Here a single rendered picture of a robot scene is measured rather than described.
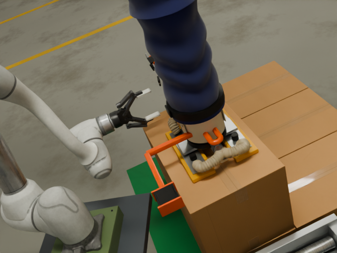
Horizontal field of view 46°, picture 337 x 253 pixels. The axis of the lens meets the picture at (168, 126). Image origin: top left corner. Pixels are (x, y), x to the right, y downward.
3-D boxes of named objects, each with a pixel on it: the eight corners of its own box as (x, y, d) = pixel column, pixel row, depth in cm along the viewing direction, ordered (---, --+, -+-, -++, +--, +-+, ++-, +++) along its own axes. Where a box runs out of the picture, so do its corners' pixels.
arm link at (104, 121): (102, 128, 186) (114, 123, 187) (106, 139, 179) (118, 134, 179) (94, 113, 180) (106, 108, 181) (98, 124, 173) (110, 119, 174)
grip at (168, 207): (185, 206, 135) (181, 197, 132) (162, 217, 134) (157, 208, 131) (177, 190, 142) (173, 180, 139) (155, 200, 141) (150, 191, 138)
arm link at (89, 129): (100, 124, 187) (109, 146, 180) (69, 138, 186) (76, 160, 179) (92, 111, 178) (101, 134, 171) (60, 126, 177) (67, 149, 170)
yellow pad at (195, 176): (216, 172, 157) (213, 164, 153) (193, 183, 156) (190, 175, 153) (185, 126, 183) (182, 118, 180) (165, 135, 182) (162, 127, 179)
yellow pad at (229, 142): (259, 152, 158) (257, 143, 155) (236, 163, 157) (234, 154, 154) (222, 109, 185) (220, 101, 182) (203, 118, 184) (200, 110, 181)
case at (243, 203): (295, 227, 174) (285, 165, 149) (213, 270, 170) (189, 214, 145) (230, 148, 221) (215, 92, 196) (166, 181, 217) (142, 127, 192)
